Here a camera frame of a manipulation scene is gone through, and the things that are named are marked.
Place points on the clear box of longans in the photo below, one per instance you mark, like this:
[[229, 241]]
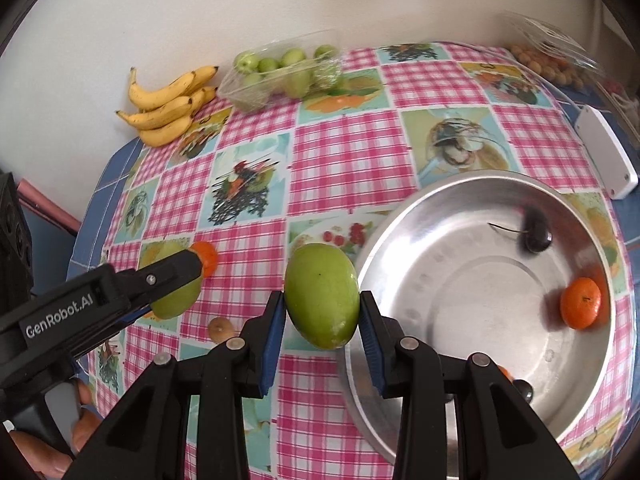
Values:
[[555, 56]]

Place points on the small mandarin orange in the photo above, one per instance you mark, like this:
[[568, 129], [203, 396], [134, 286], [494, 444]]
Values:
[[208, 256]]

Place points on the white power adapter box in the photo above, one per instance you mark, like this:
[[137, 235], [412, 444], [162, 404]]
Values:
[[618, 171]]

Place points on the large steel bowl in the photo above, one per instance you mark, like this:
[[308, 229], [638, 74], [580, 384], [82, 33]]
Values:
[[479, 299]]

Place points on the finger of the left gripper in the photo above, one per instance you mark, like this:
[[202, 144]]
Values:
[[160, 278]]

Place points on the blue under tablecloth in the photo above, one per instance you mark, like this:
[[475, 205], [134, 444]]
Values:
[[371, 165]]

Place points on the clear tray green jujubes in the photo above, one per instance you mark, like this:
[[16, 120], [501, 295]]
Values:
[[290, 68]]

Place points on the person's left hand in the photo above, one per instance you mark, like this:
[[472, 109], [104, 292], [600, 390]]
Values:
[[48, 461]]

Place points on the dark cherry front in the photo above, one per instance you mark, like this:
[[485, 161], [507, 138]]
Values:
[[525, 389]]

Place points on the green mango large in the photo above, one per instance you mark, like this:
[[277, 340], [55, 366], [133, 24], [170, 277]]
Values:
[[322, 295]]

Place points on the mandarin orange right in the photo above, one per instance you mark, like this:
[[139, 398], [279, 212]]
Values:
[[580, 303]]

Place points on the mandarin orange near front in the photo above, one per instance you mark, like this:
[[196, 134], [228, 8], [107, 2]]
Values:
[[506, 373]]

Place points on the bunch of yellow bananas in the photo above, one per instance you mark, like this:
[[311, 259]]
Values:
[[165, 114]]

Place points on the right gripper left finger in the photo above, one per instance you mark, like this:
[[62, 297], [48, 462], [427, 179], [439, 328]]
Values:
[[243, 367]]

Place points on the pink checkered fruit tablecloth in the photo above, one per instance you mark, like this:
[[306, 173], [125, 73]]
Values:
[[330, 169]]

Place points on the brown longan fruit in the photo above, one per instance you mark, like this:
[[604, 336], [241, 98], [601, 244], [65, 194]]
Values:
[[220, 330]]

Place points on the dark cherry with stem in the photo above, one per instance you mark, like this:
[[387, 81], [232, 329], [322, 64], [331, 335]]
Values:
[[535, 234]]

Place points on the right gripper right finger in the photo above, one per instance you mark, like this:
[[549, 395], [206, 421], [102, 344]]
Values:
[[404, 367]]

